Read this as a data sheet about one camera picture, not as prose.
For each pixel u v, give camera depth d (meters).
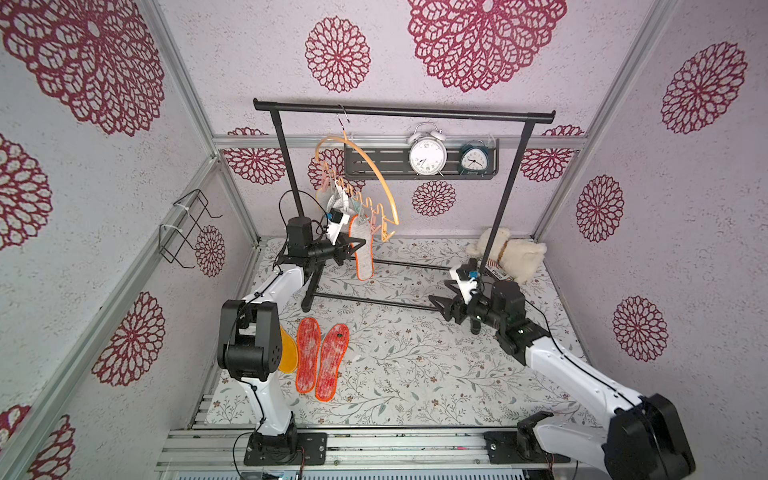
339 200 0.85
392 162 0.95
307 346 0.92
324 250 0.78
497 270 1.06
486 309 0.68
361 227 0.79
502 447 0.74
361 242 0.85
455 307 0.69
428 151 0.88
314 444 0.76
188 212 0.78
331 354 0.90
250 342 0.50
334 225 0.77
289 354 0.90
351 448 0.75
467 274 0.66
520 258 1.03
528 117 0.58
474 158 0.90
